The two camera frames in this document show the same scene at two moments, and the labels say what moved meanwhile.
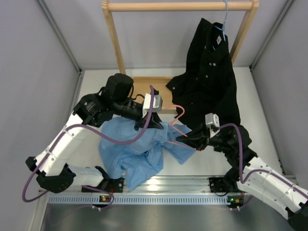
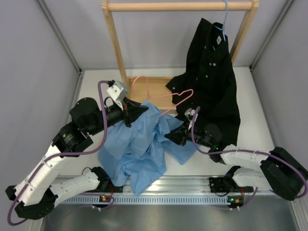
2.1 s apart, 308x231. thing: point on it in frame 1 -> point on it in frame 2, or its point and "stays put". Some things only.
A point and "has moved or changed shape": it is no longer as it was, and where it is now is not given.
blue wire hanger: (223, 28) stays put
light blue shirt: (142, 160) has moved or changed shape
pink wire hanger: (177, 129) -> (164, 96)
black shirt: (209, 85) stays put
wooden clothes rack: (144, 83) stays put
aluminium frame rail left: (80, 71) stays put
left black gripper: (154, 121) -> (132, 111)
